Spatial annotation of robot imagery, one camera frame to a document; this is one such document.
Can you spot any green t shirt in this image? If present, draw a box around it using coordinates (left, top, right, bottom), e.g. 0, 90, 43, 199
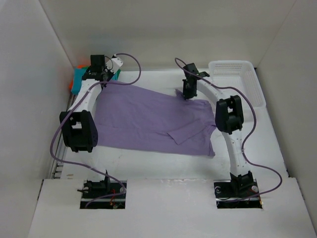
82, 66, 121, 81

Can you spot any lilac t shirt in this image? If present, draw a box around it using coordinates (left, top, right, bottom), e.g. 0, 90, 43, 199
94, 85, 216, 157

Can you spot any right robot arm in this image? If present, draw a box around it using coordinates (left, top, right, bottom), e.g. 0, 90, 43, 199
182, 63, 255, 200

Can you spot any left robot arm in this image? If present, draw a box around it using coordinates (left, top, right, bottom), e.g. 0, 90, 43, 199
59, 55, 113, 168

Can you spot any white laundry basket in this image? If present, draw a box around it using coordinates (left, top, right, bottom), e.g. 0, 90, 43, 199
209, 60, 266, 109

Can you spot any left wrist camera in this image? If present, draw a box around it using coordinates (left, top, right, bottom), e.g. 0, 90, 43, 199
110, 55, 123, 74

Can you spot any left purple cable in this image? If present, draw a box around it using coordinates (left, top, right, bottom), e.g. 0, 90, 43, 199
50, 52, 142, 208

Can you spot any purple cable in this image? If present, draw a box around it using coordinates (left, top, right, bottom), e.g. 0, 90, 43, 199
174, 58, 283, 203
50, 52, 142, 208

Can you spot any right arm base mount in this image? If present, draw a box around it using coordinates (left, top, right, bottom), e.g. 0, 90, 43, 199
214, 180, 263, 209

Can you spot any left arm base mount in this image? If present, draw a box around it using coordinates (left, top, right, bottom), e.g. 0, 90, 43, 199
77, 179, 126, 210

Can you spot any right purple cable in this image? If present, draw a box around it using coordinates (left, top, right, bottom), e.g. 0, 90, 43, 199
174, 58, 283, 203

